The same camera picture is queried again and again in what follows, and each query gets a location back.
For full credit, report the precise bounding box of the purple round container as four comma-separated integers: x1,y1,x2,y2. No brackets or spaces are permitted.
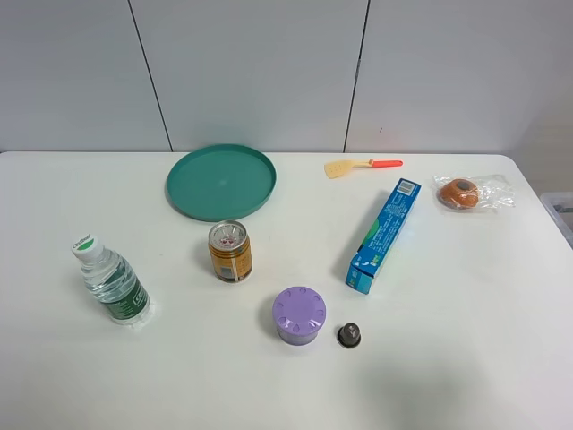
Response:
272,286,327,346

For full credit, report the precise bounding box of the orange drink can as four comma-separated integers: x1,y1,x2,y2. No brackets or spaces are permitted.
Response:
208,219,252,283

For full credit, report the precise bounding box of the green round plate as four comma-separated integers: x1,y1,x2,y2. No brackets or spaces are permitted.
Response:
165,144,277,222

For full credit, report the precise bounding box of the blue long box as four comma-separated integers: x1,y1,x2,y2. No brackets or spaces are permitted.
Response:
346,178,421,295

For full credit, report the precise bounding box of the small dark capsule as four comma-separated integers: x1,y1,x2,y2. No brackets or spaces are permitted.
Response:
337,322,362,348

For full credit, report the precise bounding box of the packaged brown bun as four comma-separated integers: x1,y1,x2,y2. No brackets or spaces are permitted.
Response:
433,175,515,211

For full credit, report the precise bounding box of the clear water bottle green label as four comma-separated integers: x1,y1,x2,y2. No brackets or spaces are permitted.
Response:
71,234,151,325

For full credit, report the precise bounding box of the yellow spatula red handle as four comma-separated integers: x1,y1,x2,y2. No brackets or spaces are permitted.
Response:
324,159,403,179

